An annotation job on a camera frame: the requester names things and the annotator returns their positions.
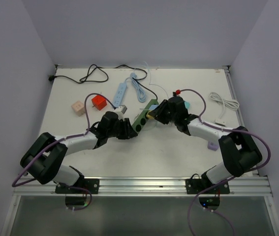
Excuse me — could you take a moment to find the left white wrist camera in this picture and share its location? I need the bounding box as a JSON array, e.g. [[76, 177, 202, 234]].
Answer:
[[114, 105, 127, 119]]

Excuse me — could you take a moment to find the black power cord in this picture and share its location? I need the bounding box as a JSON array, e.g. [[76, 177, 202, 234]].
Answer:
[[47, 64, 159, 100]]

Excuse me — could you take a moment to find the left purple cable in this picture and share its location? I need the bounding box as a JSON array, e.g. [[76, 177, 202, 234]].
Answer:
[[11, 92, 117, 188]]

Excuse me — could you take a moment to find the purple power strip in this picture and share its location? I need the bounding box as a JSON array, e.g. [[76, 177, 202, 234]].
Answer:
[[207, 142, 219, 151]]

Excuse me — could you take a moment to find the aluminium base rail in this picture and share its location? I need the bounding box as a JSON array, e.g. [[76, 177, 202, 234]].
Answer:
[[13, 176, 272, 197]]

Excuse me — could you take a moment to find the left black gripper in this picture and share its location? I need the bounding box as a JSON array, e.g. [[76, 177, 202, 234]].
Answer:
[[107, 118, 136, 139]]

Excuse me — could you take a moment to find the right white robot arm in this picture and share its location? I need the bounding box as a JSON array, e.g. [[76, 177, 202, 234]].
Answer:
[[148, 96, 262, 193]]

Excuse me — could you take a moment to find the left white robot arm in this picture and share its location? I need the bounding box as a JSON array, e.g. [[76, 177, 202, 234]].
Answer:
[[20, 112, 137, 193]]

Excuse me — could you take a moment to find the light blue strip cord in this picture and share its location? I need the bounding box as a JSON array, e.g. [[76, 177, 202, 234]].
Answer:
[[126, 72, 147, 103]]

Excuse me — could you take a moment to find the right black mount plate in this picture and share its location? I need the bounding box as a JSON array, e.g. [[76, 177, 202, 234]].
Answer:
[[185, 174, 230, 194]]

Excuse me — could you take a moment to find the green power strip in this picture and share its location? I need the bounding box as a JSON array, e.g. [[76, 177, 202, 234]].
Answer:
[[132, 99, 159, 134]]

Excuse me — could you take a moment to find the white charging cable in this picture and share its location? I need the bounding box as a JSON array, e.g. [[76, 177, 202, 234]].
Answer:
[[139, 61, 169, 98]]

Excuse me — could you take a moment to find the red cube socket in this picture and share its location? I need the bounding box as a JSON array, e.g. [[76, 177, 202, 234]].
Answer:
[[92, 95, 107, 111]]

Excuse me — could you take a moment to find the black mount plate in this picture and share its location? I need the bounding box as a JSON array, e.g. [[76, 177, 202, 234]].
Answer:
[[55, 178, 100, 194], [185, 174, 230, 194]]

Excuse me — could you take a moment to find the white coiled power cord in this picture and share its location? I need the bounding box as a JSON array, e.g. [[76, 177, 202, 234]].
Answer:
[[209, 92, 240, 126]]

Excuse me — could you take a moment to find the pink cube socket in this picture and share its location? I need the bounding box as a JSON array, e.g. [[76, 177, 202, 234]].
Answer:
[[71, 101, 85, 117]]

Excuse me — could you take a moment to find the left black mount plate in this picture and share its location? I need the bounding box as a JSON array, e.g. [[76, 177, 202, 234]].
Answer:
[[55, 178, 100, 194]]

